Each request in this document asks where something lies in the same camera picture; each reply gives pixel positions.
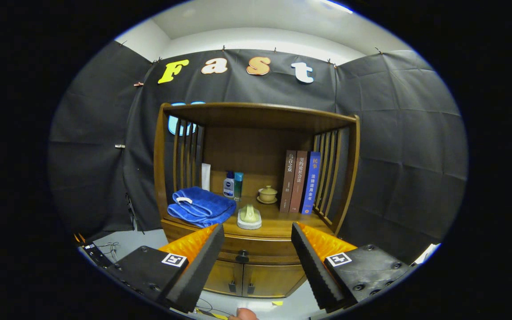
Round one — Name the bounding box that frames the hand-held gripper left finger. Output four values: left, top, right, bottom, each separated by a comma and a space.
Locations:
105, 224, 225, 314

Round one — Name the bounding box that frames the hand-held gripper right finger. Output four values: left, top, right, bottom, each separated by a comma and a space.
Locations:
291, 222, 416, 312

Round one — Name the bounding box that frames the pale green and white brush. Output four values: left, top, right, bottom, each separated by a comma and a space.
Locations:
237, 204, 262, 230

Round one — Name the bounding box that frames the wooden cabinet door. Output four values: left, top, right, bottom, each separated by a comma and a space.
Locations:
203, 260, 244, 296
242, 263, 306, 298

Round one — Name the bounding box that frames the wooden countertop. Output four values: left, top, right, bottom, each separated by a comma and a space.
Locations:
163, 196, 334, 240

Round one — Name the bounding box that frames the brown wooden cabinet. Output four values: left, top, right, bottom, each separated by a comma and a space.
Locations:
153, 102, 361, 299

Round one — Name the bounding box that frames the folded blue towel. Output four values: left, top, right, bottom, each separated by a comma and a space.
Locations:
168, 186, 237, 228

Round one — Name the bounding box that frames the blue book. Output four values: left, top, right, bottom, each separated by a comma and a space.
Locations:
300, 152, 322, 216

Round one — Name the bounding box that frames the tan lidded teacup with saucer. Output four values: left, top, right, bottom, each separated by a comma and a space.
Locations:
256, 185, 278, 204

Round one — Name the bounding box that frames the reddish brown book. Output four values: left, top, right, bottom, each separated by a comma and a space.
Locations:
289, 150, 308, 214

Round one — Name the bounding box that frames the dark brown book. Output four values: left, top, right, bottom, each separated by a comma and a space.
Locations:
280, 150, 297, 213

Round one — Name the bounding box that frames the black floor device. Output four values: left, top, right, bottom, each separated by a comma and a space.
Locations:
80, 242, 112, 269

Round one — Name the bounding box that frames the white object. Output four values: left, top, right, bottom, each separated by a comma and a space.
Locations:
414, 243, 441, 266

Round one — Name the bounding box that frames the black backdrop cloth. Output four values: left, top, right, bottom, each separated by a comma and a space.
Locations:
48, 41, 468, 263

